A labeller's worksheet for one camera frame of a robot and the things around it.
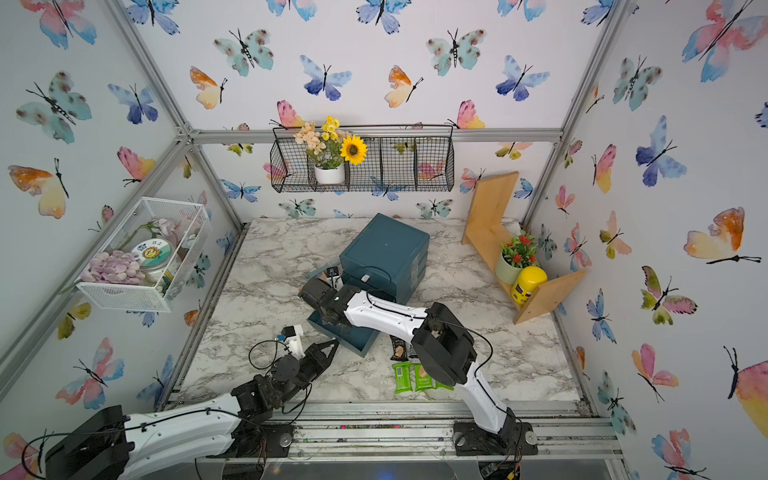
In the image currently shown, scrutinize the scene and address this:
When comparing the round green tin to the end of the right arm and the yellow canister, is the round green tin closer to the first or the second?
the end of the right arm

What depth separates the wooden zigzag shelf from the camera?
866 mm

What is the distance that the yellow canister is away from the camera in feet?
2.75

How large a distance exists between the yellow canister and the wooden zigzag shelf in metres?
0.01
